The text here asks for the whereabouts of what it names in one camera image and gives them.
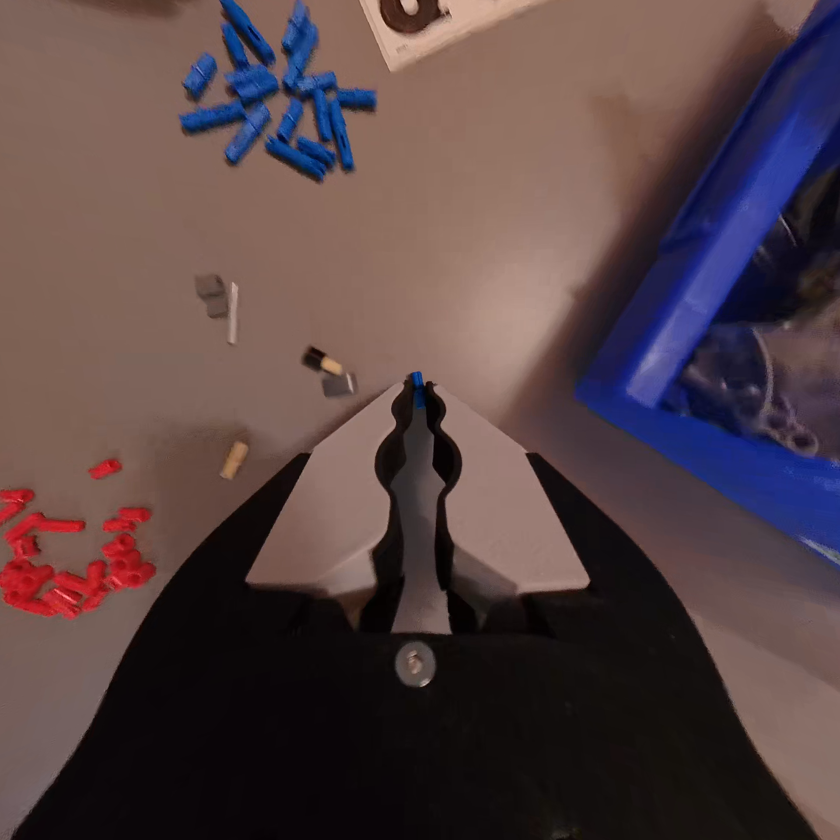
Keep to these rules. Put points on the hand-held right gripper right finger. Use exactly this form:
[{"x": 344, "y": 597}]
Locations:
[{"x": 512, "y": 525}]

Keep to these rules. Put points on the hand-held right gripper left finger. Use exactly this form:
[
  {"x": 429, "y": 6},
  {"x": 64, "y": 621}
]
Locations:
[{"x": 321, "y": 518}]

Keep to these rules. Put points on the pile of mixed small lego pieces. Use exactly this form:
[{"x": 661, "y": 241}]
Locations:
[{"x": 339, "y": 385}]

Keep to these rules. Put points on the single blue lego pin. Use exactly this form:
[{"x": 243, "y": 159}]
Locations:
[{"x": 417, "y": 390}]

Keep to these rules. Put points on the pile of blue lego pins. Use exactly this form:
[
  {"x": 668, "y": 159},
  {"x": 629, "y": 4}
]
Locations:
[{"x": 253, "y": 85}]

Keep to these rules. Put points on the pile of red lego pins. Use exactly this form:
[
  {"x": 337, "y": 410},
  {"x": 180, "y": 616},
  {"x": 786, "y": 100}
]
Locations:
[{"x": 79, "y": 577}]

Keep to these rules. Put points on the clear bags of lego parts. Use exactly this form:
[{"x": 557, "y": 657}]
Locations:
[{"x": 768, "y": 380}]

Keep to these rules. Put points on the blue plastic bin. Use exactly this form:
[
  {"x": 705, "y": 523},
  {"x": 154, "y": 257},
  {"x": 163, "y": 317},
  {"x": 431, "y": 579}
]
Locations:
[{"x": 709, "y": 275}]

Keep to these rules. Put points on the sticker sheet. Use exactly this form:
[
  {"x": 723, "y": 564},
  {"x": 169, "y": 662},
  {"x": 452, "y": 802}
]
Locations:
[{"x": 420, "y": 46}]

